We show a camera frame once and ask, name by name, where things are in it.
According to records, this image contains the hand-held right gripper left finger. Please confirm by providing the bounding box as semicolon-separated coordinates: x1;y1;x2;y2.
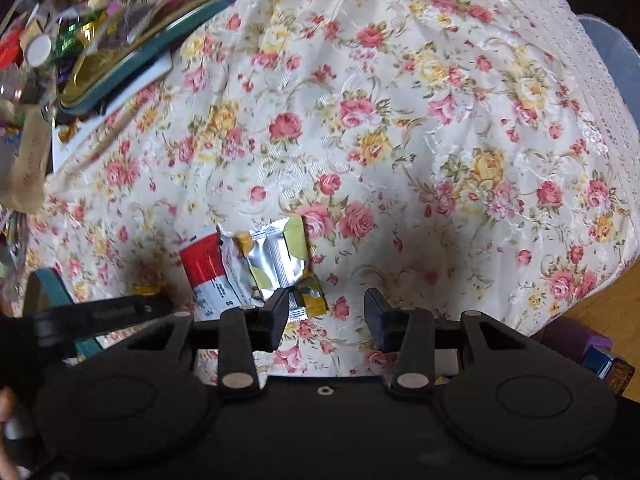
127;287;291;397

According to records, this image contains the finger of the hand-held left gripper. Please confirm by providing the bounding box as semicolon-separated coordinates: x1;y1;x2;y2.
32;291;174;349

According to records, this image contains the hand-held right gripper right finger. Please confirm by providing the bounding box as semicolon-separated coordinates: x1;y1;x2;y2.
363;287;539;396

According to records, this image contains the small yellow snack packet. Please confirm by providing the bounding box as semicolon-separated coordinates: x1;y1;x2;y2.
287;275;330;322

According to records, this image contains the silver yellow-green snack packet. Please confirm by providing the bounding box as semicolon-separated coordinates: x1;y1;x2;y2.
234;216;314;302

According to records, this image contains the white black text snack packet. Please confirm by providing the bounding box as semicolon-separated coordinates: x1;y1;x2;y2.
216;225;271;312

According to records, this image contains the teal rimmed metal tin tray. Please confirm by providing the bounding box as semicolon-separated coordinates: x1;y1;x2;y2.
22;266;102;361

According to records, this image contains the red white snack packet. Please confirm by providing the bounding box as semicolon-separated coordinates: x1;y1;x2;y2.
179;237;239;322

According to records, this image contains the person's left hand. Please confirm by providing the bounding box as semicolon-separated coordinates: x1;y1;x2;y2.
0;387;17;471

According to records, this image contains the floral tablecloth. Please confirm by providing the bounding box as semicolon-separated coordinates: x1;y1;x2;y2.
20;0;640;382

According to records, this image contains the brown paper bag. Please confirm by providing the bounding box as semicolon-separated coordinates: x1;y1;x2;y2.
0;109;54;217

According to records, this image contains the purple box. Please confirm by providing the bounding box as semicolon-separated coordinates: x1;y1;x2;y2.
542;316;614;362

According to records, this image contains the blue gold box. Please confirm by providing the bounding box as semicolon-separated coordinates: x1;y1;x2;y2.
582;345;637;397

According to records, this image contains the white cup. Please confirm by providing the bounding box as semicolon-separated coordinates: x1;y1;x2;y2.
25;35;54;67

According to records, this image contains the teal tin of candies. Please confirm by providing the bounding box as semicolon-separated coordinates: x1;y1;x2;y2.
54;0;302;117

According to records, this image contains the translucent plastic bin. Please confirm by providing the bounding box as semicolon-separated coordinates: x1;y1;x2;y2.
575;12;640;128

